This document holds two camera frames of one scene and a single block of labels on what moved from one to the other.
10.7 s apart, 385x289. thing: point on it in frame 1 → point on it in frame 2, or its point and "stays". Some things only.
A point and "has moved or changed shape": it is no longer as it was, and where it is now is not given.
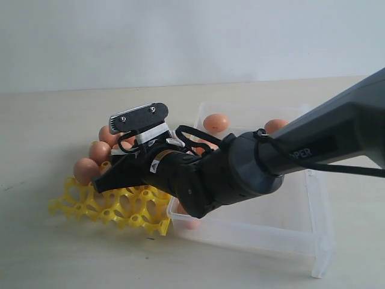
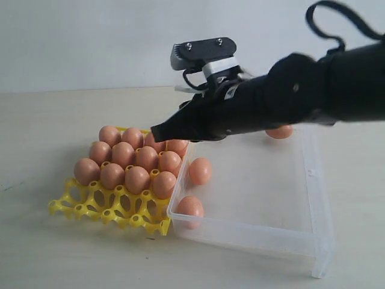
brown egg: (100, 151) stays
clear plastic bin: (295, 217) stays
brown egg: (85, 169) stays
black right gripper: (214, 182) → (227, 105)
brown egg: (105, 135) stays
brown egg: (200, 150) has moved or changed shape
